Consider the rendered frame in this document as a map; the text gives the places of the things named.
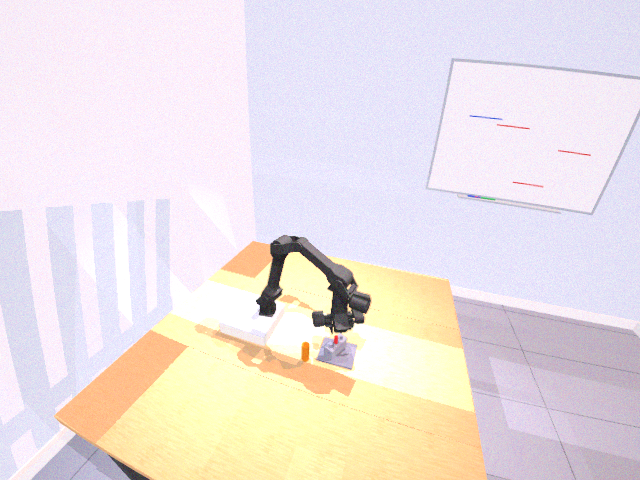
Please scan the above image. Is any orange cylinder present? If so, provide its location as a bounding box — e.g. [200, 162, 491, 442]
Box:
[301, 342, 309, 362]

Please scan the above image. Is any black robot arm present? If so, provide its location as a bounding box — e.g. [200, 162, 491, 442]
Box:
[256, 235, 371, 334]

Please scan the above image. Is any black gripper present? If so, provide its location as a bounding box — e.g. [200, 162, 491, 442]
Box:
[312, 304, 365, 335]

